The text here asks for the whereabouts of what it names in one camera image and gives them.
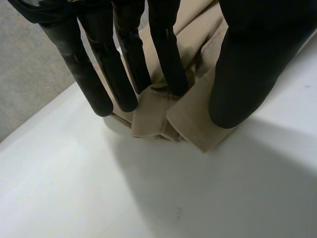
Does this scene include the beige shorts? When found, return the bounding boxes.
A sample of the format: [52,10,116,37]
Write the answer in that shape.
[93,0,230,154]

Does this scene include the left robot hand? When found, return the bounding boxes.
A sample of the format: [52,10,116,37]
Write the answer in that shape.
[7,0,317,129]

